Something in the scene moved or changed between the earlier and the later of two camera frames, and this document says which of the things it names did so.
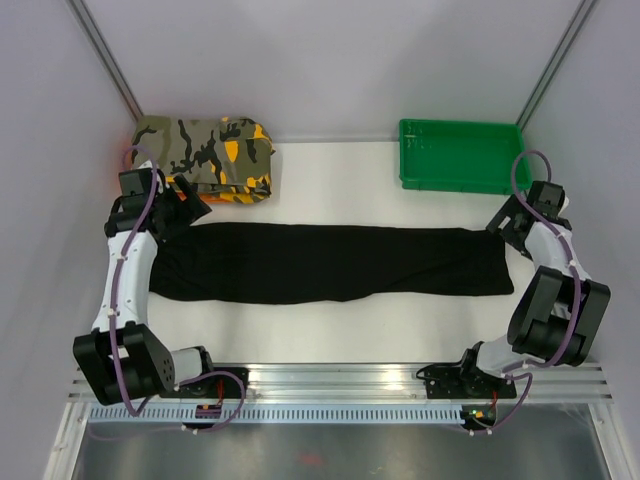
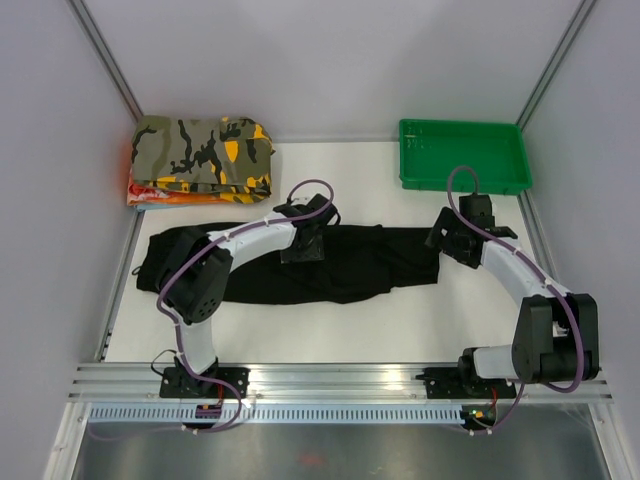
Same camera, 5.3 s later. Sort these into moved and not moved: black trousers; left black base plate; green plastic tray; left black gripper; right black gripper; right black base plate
Moved: left black gripper; right black gripper; black trousers
Not moved: right black base plate; green plastic tray; left black base plate
